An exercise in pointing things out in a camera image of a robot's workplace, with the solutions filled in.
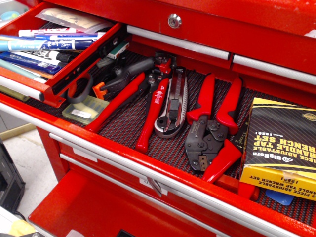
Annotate yellow black tap wrench box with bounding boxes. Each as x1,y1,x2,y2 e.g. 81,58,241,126
240,98,316,200

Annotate black grip tool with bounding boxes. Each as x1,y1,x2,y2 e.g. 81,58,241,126
102,57,155,93

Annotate silver drawer lock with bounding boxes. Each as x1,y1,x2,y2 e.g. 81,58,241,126
168,14,182,29

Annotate red handled crimping pliers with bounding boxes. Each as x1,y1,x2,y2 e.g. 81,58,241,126
185,74,244,183

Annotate orange black tool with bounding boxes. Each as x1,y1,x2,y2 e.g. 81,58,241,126
92,82,108,100

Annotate white red marker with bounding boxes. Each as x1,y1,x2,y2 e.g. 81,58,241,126
18,28,83,37

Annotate silver black utility knife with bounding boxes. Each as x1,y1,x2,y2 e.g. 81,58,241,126
155,67,188,139

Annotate blue white marker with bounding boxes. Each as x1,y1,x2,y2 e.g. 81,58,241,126
35,32,106,41

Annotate clear plastic blade case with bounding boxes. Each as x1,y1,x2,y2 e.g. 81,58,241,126
62,96,110,125

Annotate clear plastic bag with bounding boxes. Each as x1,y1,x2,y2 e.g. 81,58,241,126
36,7,114,34

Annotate green white small box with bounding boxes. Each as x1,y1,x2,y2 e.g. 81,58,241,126
106,40,129,60

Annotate red lower open drawer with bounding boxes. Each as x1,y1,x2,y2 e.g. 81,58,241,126
29,171,216,237

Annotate red handled wire stripper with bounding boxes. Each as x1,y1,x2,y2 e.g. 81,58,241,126
85,52,176,153

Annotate light blue marker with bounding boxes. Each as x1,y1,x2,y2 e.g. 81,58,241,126
0,39,94,52

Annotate large red open drawer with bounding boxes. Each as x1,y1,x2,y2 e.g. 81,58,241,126
0,34,316,237

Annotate black crate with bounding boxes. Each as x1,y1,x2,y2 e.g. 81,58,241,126
0,140,26,212

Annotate black white marker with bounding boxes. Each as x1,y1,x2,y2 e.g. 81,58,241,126
13,51,75,63

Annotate dark blue marker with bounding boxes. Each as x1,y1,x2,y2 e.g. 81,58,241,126
0,52,62,75

